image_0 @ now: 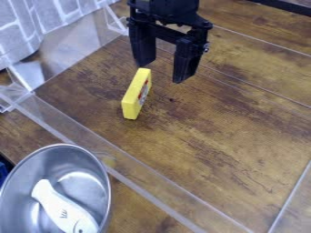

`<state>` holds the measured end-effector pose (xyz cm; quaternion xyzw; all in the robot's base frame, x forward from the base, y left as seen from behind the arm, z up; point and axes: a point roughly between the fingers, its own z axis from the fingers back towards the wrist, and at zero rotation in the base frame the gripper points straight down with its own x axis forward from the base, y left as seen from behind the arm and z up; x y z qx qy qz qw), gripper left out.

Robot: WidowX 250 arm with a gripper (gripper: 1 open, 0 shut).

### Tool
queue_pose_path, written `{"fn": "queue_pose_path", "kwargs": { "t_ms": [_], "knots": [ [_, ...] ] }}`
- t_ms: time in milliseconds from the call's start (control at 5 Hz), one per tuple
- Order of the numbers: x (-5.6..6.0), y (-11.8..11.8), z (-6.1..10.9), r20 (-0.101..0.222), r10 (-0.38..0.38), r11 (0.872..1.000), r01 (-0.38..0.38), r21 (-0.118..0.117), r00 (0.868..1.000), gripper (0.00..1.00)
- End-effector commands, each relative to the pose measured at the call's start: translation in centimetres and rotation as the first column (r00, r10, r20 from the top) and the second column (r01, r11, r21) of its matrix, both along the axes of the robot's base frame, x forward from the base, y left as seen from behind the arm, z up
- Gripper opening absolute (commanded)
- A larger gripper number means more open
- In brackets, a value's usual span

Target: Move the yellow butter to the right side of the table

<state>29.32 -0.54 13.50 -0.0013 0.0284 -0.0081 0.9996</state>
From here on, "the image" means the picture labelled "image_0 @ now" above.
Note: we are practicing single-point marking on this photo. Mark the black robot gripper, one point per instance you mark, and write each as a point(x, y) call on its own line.
point(172, 21)

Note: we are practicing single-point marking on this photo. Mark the yellow butter block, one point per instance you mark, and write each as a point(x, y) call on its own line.
point(136, 93)

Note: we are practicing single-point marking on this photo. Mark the grey brick pattern cloth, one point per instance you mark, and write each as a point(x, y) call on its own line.
point(28, 19)

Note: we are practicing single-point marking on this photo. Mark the clear acrylic barrier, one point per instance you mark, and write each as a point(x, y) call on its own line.
point(215, 159)

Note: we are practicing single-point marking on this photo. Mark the blue object at edge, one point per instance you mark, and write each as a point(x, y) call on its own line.
point(3, 173)

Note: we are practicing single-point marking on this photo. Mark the white wooden fish toy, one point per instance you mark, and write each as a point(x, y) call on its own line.
point(69, 217)

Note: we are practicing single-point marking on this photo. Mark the silver metal bowl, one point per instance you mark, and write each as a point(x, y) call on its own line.
point(77, 176)

